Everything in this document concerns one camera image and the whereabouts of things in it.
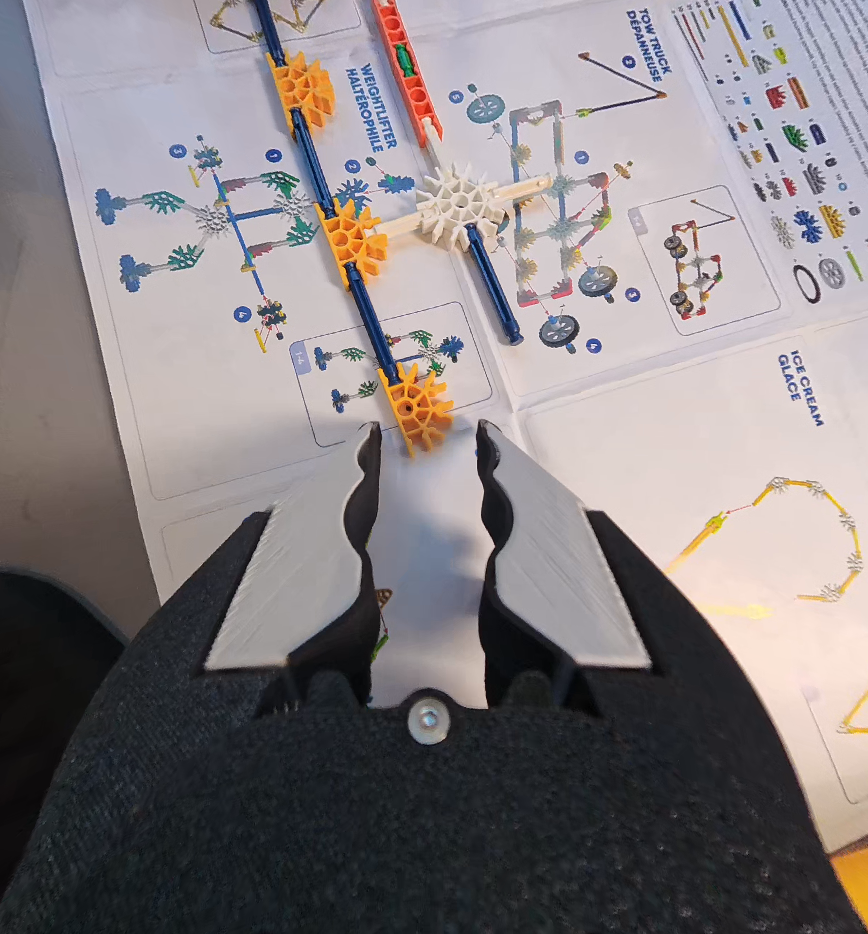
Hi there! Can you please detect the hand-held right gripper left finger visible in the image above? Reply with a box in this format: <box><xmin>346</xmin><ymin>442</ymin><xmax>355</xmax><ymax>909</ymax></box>
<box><xmin>202</xmin><ymin>422</ymin><xmax>384</xmax><ymax>707</ymax></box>

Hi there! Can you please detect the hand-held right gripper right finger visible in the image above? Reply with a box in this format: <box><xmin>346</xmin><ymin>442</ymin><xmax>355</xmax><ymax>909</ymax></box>
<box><xmin>476</xmin><ymin>419</ymin><xmax>654</xmax><ymax>707</ymax></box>

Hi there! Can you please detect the yellow toy connector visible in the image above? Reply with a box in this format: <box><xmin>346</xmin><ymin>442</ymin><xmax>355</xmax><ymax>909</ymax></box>
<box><xmin>377</xmin><ymin>362</ymin><xmax>455</xmax><ymax>457</ymax></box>
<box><xmin>266</xmin><ymin>50</ymin><xmax>336</xmax><ymax>136</ymax></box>
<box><xmin>313</xmin><ymin>200</ymin><xmax>391</xmax><ymax>291</ymax></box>

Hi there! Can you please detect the blue toy rod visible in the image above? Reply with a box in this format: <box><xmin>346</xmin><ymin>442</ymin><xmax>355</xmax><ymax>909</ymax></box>
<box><xmin>346</xmin><ymin>266</ymin><xmax>402</xmax><ymax>380</ymax></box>
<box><xmin>253</xmin><ymin>0</ymin><xmax>289</xmax><ymax>63</ymax></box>
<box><xmin>464</xmin><ymin>226</ymin><xmax>524</xmax><ymax>345</ymax></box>
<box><xmin>289</xmin><ymin>109</ymin><xmax>336</xmax><ymax>213</ymax></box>

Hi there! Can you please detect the white snowflake connector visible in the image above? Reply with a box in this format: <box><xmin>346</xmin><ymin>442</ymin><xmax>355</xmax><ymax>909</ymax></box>
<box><xmin>415</xmin><ymin>164</ymin><xmax>508</xmax><ymax>252</ymax></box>

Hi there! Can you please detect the orange toy bar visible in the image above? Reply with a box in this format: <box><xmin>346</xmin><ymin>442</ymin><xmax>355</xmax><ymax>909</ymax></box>
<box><xmin>372</xmin><ymin>0</ymin><xmax>443</xmax><ymax>143</ymax></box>

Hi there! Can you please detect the white instruction sheet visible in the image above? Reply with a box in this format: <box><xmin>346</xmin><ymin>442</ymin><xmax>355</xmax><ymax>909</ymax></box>
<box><xmin>21</xmin><ymin>0</ymin><xmax>868</xmax><ymax>855</ymax></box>

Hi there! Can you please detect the dark rounded object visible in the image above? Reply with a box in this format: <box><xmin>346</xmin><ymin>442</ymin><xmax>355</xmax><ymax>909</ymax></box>
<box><xmin>0</xmin><ymin>569</ymin><xmax>130</xmax><ymax>934</ymax></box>

